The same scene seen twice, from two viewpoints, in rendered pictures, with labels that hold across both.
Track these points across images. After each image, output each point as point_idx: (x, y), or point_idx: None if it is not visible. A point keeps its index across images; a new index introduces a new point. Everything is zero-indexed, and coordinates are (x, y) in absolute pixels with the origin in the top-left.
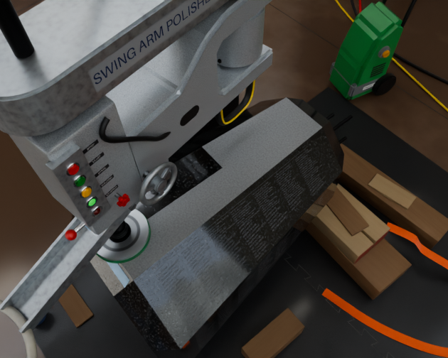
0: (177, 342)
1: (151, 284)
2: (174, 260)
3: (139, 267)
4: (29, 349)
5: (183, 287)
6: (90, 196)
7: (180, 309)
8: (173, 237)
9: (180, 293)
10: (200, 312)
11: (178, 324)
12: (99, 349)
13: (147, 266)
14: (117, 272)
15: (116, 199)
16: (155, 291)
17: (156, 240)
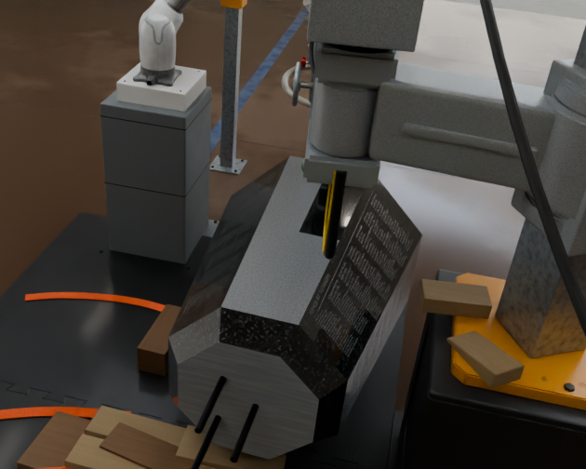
0: (235, 193)
1: (277, 167)
2: (273, 179)
3: (294, 161)
4: (307, 100)
5: (256, 188)
6: None
7: (247, 190)
8: (287, 180)
9: (255, 187)
10: (233, 204)
11: (242, 191)
12: None
13: (288, 163)
14: None
15: None
16: (272, 170)
17: (299, 175)
